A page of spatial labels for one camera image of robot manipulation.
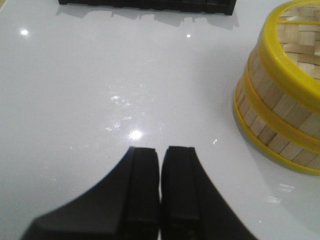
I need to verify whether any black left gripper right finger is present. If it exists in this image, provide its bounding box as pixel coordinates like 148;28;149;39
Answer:
160;146;256;240

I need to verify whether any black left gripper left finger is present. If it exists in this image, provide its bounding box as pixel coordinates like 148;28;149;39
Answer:
22;147;160;240

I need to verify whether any woven bamboo steamer lid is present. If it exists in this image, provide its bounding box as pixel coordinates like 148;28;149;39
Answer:
257;0;320;109

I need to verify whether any bamboo steamer tray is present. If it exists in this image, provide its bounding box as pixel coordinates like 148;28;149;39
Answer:
233;79;320;176
241;48;320;153

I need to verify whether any black bowl rack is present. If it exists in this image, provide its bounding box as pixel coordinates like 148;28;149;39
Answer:
58;0;237;16

